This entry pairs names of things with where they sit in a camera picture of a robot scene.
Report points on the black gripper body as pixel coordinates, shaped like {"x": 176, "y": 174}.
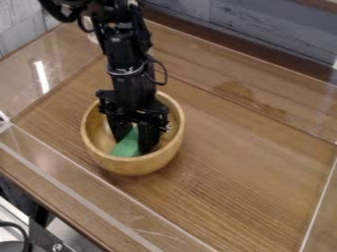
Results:
{"x": 132, "y": 100}

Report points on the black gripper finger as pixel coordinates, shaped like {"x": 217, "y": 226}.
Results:
{"x": 121, "y": 128}
{"x": 149, "y": 135}

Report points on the brown wooden bowl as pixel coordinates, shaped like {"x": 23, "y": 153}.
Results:
{"x": 121, "y": 158}

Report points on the green rectangular block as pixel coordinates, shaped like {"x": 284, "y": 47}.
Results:
{"x": 126, "y": 148}

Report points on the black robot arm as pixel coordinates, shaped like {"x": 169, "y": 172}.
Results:
{"x": 117, "y": 23}

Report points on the black metal table frame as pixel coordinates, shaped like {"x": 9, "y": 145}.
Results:
{"x": 25, "y": 221}

